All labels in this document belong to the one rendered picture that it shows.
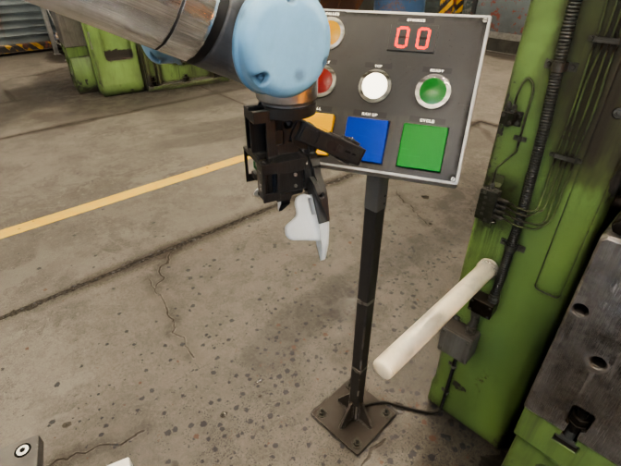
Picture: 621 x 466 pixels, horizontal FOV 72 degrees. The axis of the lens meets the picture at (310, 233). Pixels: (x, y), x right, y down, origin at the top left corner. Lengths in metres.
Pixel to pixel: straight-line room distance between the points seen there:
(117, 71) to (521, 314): 4.63
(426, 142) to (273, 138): 0.31
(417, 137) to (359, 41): 0.20
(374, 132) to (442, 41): 0.18
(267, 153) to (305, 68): 0.22
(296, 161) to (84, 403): 1.37
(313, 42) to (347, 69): 0.49
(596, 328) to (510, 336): 0.39
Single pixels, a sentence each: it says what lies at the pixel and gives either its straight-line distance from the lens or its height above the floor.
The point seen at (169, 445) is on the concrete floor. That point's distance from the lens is 1.55.
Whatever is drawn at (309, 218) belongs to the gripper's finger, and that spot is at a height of 1.00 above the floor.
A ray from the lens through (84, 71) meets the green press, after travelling 5.37.
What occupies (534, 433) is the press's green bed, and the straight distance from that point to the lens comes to 1.13.
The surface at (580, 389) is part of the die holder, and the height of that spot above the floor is 0.60.
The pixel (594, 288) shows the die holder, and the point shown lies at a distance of 0.86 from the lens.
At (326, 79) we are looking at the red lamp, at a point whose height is 1.09.
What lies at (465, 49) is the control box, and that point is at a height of 1.15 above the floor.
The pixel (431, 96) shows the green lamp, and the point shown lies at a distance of 0.78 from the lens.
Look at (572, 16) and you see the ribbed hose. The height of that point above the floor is 1.19.
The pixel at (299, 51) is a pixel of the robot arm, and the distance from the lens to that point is 0.32.
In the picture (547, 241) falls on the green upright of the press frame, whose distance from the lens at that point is 1.08.
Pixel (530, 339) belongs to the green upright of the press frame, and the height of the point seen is 0.47.
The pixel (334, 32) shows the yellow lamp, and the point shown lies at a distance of 0.84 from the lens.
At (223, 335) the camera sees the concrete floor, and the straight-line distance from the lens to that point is 1.79.
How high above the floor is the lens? 1.29
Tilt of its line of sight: 34 degrees down
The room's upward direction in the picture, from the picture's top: straight up
